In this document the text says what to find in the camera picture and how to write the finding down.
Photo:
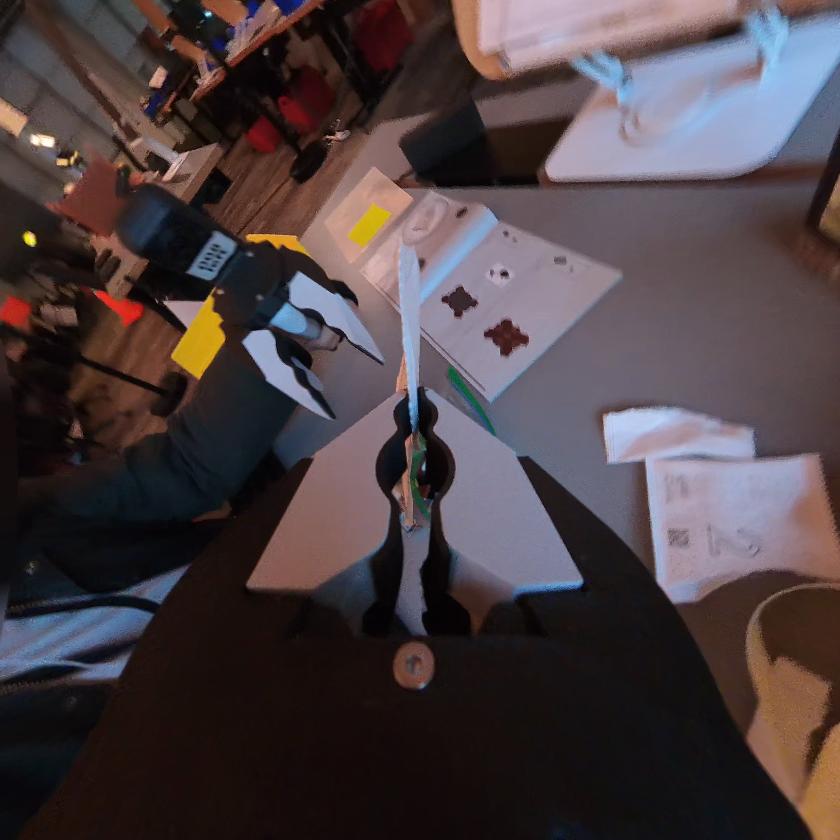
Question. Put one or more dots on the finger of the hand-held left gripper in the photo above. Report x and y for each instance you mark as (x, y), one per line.
(328, 312)
(282, 367)

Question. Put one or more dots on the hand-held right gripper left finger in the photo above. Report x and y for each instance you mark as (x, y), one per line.
(321, 525)

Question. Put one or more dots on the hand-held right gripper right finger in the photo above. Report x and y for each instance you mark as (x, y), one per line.
(505, 525)

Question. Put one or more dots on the clear zip bag of bricks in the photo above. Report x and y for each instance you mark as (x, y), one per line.
(410, 315)

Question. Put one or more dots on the white instruction booklet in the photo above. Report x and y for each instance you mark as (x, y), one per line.
(544, 308)

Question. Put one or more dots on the grey desk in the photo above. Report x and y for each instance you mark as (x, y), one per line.
(689, 341)

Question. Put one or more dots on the crumpled white paper bag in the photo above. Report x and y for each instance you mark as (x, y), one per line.
(676, 433)

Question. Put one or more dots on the black charger box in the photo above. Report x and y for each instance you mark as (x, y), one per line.
(446, 151)

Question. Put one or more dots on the white paper bag with circles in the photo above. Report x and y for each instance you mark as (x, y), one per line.
(741, 525)

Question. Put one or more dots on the person's torso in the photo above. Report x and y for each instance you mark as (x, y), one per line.
(65, 630)

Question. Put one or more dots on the grey table with brown edge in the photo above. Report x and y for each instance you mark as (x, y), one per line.
(518, 108)

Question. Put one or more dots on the white bag with dark print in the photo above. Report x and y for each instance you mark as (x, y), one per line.
(781, 689)

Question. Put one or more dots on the printed instruction sheet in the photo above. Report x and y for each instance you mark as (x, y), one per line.
(590, 26)

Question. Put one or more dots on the white document stand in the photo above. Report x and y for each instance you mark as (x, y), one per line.
(689, 131)

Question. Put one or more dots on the framed picture on cork mat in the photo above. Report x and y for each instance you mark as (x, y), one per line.
(828, 210)

